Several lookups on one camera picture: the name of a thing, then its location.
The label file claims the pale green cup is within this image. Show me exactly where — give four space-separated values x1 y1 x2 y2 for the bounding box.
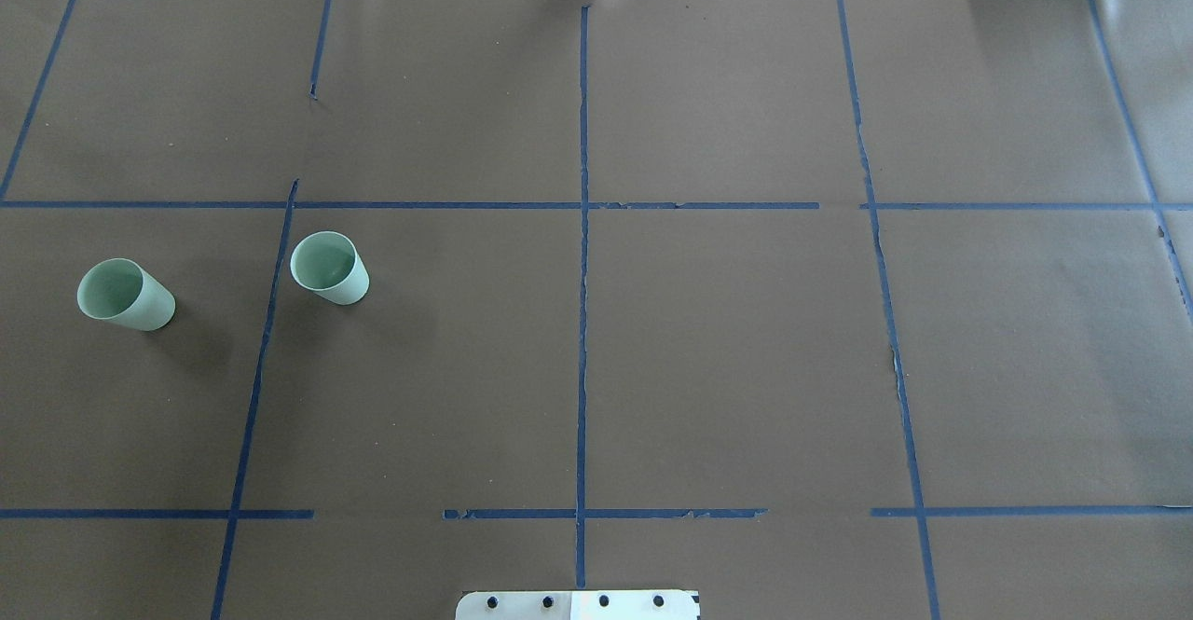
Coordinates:
76 258 177 331
290 230 370 306

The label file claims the brown paper table cover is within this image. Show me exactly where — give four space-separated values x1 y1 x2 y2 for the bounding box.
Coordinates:
4 0 1189 619

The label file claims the white metal base plate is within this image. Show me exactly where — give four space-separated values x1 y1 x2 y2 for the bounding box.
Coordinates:
455 589 701 619

